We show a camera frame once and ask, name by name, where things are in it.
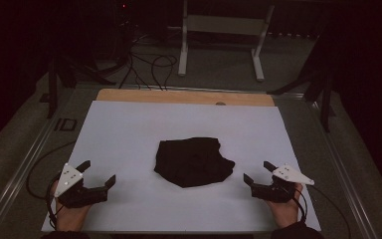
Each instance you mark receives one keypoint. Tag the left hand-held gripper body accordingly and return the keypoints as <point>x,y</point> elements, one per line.
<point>69,181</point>

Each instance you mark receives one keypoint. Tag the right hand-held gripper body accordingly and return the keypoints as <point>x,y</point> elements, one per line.
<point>283,186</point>

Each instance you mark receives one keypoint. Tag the black tank top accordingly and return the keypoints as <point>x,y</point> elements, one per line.
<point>192,162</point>

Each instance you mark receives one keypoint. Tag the person's right hand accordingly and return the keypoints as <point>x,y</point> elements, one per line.
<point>283,212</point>

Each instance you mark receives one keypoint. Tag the person's left hand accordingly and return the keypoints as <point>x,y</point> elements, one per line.
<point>69,217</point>

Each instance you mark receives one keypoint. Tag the white board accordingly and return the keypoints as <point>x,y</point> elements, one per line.
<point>129,132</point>

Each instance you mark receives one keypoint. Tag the black metal stand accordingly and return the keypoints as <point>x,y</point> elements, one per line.
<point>325,99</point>
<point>52,89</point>

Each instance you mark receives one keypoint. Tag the white metal stand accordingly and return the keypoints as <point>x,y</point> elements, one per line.
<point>224,25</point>

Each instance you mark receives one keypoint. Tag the black floor bracket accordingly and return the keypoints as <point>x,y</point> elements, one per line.
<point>65,124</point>

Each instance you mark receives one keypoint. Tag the aluminium floor rail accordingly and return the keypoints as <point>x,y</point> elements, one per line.
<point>343,172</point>
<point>16,176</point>

